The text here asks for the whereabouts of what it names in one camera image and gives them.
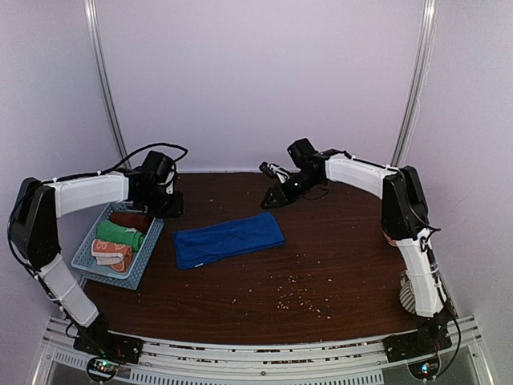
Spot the front aluminium rail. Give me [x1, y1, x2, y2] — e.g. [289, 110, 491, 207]
[39, 316, 482, 385]

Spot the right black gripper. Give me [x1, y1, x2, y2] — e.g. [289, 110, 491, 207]
[262, 170, 321, 209]

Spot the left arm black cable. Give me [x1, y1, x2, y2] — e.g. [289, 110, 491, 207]
[91, 141, 189, 177]

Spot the green rolled towel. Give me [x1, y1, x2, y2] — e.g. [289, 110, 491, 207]
[96, 221, 145, 252]

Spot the left aluminium frame post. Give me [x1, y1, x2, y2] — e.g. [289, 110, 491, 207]
[83, 0, 127, 159]

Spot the blue towel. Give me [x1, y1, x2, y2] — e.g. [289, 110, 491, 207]
[172, 213, 285, 270]

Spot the aluminium frame post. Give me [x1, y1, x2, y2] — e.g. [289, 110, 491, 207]
[391, 0, 439, 167]
[83, 0, 127, 159]

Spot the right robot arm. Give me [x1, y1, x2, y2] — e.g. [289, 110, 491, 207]
[259, 138, 451, 355]

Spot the dark red rolled towel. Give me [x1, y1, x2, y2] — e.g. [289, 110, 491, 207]
[109, 212, 152, 234]

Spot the grey striped mug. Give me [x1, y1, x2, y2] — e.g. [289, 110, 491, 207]
[399, 271, 416, 315]

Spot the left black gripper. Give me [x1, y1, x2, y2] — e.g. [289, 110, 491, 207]
[139, 185, 184, 219]

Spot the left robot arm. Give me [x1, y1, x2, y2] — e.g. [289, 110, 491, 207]
[6, 144, 184, 356]

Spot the right aluminium frame post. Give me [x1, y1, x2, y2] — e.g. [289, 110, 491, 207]
[391, 0, 439, 167]

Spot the orange white patterned bowl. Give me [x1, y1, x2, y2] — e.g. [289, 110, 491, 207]
[383, 230, 397, 247]

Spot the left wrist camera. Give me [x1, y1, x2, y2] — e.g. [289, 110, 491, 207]
[164, 170, 177, 195]

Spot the orange bunny pattern towel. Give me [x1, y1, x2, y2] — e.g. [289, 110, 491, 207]
[91, 239, 133, 274]

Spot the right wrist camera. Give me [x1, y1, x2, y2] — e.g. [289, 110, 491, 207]
[259, 162, 291, 184]

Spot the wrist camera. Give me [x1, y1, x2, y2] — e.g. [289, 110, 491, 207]
[164, 170, 177, 195]
[259, 162, 291, 184]

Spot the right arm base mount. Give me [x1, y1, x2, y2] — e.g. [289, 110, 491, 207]
[382, 330, 452, 382]

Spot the light blue plastic basket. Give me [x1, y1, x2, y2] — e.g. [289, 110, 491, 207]
[71, 203, 164, 290]

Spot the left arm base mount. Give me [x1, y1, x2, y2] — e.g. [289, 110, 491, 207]
[73, 333, 143, 383]

